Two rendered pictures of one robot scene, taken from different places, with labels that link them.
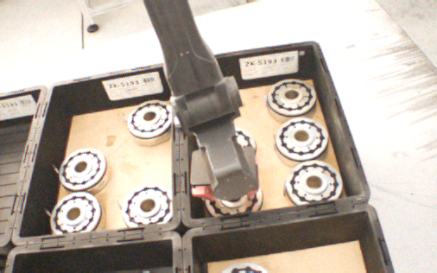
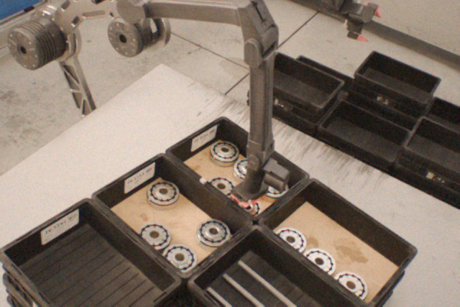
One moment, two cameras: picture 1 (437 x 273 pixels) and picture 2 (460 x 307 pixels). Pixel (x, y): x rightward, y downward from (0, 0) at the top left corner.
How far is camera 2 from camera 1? 137 cm
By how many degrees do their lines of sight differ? 42
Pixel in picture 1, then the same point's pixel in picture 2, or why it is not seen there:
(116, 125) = (137, 208)
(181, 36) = (269, 125)
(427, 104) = not seen: hidden behind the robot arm
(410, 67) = (242, 114)
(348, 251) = (307, 207)
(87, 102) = (110, 200)
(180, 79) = (267, 143)
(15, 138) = (66, 251)
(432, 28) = not seen: hidden behind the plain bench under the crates
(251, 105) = (203, 165)
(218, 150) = (277, 170)
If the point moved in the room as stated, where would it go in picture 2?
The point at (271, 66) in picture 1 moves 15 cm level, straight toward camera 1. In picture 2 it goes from (205, 138) to (233, 163)
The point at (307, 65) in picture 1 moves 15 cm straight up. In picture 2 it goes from (218, 131) to (225, 98)
